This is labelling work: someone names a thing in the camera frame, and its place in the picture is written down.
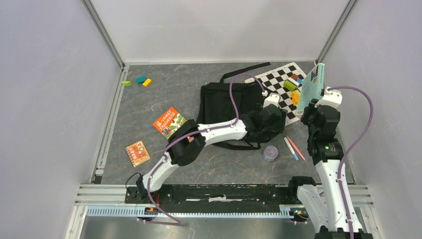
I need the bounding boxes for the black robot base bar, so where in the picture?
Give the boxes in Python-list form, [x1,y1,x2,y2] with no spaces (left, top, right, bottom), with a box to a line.
[124,176,317,214]

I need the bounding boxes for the brown blue block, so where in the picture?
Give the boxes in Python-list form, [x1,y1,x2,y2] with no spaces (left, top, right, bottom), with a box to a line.
[290,74,303,84]

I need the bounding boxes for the teal toy block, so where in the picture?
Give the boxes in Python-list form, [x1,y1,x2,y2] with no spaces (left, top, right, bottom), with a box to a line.
[136,76,147,83]

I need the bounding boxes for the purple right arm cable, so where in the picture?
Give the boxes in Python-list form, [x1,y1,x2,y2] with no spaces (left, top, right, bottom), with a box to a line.
[319,86,375,239]

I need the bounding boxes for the teal paperback book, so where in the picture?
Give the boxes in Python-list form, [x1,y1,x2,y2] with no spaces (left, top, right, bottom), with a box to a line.
[294,63,325,118]

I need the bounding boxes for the black student backpack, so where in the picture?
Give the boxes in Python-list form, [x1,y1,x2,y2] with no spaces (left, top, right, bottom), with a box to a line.
[196,62,270,150]

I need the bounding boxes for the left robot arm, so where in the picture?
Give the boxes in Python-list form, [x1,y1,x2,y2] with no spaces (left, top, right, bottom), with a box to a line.
[136,104,287,203]

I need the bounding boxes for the black white chessboard mat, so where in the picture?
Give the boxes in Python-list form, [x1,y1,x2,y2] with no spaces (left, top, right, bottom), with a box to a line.
[255,62,307,125]

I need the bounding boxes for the aluminium frame rail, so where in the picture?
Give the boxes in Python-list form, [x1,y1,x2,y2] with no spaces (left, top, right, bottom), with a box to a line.
[64,0,129,239]

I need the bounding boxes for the yellow toy block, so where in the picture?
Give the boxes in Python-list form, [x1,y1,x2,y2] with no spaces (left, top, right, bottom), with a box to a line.
[142,78,152,87]

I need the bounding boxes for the green white block stack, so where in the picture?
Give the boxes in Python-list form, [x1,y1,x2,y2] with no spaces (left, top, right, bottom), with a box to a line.
[283,79,300,92]

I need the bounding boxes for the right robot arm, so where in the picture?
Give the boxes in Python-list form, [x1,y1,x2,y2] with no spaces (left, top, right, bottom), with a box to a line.
[287,99,373,239]

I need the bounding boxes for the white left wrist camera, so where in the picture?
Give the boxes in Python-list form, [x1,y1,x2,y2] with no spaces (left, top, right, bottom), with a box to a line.
[263,93,281,108]

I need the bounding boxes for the white slotted cable duct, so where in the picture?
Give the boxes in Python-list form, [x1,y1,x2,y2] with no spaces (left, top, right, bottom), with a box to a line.
[86,204,298,219]

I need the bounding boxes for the orange green block stack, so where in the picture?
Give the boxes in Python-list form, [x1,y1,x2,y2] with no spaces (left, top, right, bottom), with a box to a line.
[291,89,301,106]

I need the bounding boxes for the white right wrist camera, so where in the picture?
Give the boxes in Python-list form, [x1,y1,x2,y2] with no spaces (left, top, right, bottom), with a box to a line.
[316,87,343,109]

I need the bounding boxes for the orange treehouse book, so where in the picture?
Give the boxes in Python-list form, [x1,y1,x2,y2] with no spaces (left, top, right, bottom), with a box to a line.
[153,107,187,139]

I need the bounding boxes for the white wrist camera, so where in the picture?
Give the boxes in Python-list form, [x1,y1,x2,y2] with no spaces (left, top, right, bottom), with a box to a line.
[263,93,281,108]
[316,87,343,109]

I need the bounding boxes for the blue white pen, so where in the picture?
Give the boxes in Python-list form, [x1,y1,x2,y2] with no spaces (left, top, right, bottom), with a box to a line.
[284,137,299,161]

